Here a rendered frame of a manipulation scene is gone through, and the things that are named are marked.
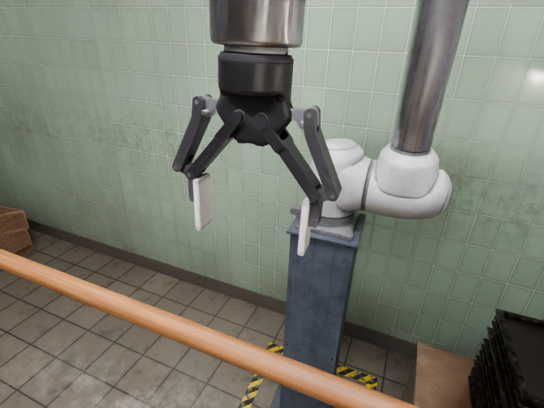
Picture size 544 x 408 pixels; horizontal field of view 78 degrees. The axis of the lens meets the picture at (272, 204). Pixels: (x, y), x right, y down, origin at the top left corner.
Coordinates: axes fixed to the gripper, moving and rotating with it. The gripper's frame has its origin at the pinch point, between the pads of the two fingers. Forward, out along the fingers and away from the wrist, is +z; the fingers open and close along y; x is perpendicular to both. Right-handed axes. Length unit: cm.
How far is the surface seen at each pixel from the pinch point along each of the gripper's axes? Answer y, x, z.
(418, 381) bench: -38, -51, 73
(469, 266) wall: -59, -114, 65
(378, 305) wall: -26, -117, 102
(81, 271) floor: 174, -106, 133
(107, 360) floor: 102, -55, 133
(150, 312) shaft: 11.9, 6.2, 12.7
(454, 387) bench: -48, -53, 73
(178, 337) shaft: 6.6, 7.6, 13.6
